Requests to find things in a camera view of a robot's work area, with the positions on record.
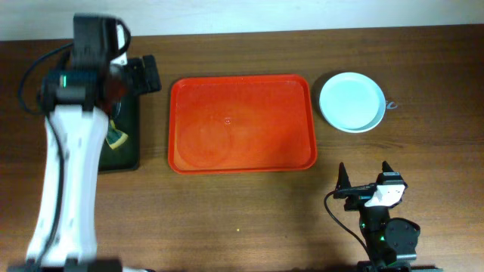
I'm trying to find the green and yellow sponge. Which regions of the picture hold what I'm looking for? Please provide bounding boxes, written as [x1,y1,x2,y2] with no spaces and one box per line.
[106,119,129,150]

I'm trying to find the red plastic tray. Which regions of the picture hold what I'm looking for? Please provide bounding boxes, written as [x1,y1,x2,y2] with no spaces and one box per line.
[167,74,318,175]

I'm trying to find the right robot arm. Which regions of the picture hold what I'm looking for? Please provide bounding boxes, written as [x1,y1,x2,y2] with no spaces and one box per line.
[332,162,420,271]

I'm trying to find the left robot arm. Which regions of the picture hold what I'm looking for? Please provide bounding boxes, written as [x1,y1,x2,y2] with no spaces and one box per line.
[11,14,162,272]

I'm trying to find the light blue plate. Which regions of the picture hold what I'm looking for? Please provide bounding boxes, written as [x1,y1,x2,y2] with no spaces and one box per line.
[318,72,386,134]

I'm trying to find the black plastic tray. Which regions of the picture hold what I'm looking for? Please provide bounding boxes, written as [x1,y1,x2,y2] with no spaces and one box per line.
[99,96,140,172]

